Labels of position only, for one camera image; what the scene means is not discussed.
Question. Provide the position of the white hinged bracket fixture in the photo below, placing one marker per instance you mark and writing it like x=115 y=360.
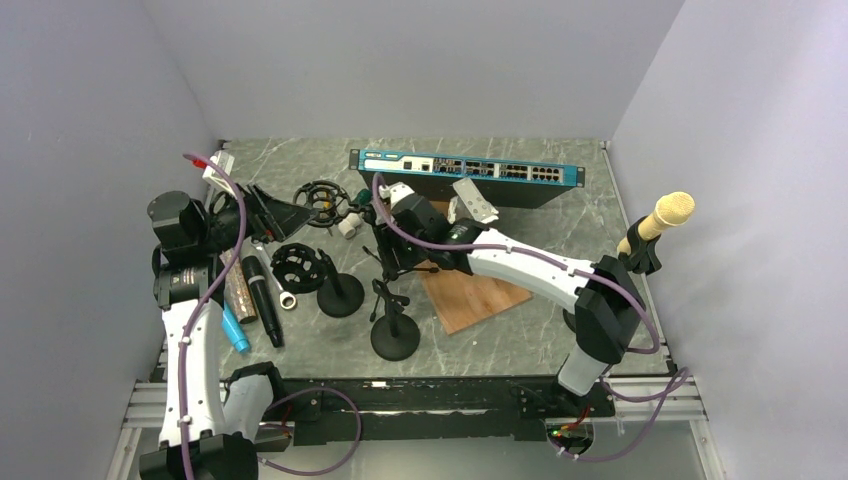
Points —
x=468 y=203

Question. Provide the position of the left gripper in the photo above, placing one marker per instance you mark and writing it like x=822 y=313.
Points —
x=264 y=213

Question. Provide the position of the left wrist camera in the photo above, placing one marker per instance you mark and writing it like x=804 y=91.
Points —
x=212 y=167

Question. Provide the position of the black handheld microphone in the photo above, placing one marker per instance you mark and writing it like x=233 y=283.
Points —
x=261 y=296

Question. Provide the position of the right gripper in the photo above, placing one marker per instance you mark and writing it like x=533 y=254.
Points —
x=388 y=239

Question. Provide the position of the yellow foam microphone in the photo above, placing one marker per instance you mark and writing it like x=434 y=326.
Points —
x=671 y=210

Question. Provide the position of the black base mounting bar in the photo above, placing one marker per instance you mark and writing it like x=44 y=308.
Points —
x=424 y=408

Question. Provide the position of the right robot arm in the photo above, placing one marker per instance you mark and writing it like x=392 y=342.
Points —
x=475 y=250

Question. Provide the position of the shock mount desk stand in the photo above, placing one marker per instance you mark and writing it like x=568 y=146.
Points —
x=303 y=270

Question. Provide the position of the clip desk mic stand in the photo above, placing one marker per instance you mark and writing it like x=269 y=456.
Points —
x=394 y=336

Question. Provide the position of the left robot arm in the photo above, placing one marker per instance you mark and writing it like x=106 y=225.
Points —
x=208 y=432

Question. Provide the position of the wooden board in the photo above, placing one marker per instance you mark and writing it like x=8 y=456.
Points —
x=462 y=301

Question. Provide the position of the tripod shock mount stand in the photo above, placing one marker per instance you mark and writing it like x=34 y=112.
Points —
x=343 y=205

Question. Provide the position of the silver mesh glitter microphone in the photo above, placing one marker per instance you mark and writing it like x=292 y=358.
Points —
x=237 y=293

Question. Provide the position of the blue network switch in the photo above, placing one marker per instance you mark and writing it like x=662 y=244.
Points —
x=503 y=182

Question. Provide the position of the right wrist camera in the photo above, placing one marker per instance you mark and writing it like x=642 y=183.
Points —
x=393 y=194

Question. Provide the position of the blue foam microphone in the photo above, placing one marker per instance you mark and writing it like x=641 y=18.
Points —
x=234 y=331

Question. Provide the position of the right clip mic stand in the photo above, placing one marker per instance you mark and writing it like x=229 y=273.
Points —
x=639 y=255

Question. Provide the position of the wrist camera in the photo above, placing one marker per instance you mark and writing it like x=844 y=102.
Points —
x=212 y=167
x=393 y=194

